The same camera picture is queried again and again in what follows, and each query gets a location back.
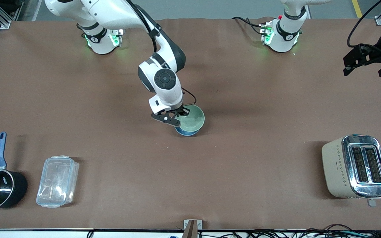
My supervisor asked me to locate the green bowl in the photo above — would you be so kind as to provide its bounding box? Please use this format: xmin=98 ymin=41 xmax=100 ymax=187
xmin=176 ymin=105 xmax=205 ymax=132

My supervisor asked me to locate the blue bowl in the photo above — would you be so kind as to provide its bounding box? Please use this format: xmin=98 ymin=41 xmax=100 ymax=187
xmin=174 ymin=126 xmax=201 ymax=137

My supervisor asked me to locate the left arm base connector plate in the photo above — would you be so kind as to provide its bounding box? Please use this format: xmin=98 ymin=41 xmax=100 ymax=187
xmin=259 ymin=21 xmax=274 ymax=46

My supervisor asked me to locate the right arm base connector plate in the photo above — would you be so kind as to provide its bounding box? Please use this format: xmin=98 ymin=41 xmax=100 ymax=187
xmin=110 ymin=28 xmax=125 ymax=47

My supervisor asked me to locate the brown table cloth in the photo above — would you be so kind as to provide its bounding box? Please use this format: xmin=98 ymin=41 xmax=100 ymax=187
xmin=0 ymin=17 xmax=381 ymax=231

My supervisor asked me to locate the beige chrome toaster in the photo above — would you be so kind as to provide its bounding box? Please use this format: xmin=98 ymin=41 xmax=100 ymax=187
xmin=321 ymin=134 xmax=381 ymax=207

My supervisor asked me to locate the clear plastic food container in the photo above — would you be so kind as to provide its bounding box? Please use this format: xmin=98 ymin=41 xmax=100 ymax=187
xmin=36 ymin=155 xmax=80 ymax=209

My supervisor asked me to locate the long black left arm cable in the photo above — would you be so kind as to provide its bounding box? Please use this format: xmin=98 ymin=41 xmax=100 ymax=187
xmin=347 ymin=0 xmax=381 ymax=47

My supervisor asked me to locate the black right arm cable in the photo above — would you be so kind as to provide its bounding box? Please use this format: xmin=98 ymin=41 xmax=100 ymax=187
xmin=124 ymin=0 xmax=197 ymax=107

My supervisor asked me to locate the black left arm base cable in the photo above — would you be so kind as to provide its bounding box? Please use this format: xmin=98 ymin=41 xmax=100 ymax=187
xmin=232 ymin=16 xmax=264 ymax=35

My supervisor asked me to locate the metal bracket with wooden bar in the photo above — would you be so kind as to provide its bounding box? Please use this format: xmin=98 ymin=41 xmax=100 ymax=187
xmin=183 ymin=219 xmax=203 ymax=238

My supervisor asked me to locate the black saucepan with blue handle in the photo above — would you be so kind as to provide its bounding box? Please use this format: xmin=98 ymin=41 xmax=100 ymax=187
xmin=0 ymin=132 xmax=28 ymax=211

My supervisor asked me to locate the black cable loop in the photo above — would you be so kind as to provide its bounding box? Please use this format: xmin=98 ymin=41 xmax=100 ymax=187
xmin=323 ymin=224 xmax=354 ymax=232

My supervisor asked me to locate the teal cable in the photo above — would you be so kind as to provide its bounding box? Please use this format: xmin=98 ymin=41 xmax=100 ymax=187
xmin=328 ymin=231 xmax=364 ymax=237

